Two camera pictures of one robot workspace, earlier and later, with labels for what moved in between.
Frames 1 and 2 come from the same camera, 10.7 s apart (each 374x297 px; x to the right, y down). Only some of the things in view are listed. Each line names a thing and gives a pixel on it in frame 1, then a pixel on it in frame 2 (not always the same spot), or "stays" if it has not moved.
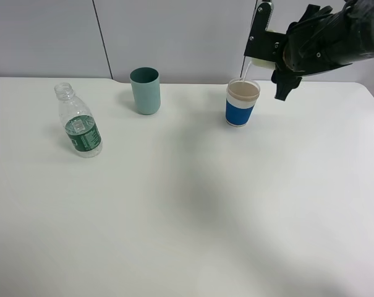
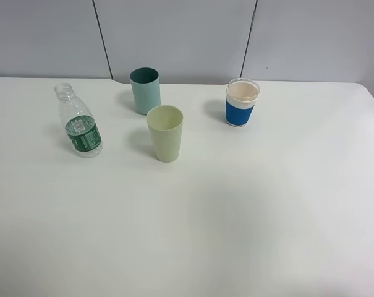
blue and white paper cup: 242,95 stays
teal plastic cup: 146,83 stays
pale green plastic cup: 261,63 → 165,122
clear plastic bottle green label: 80,123 stays
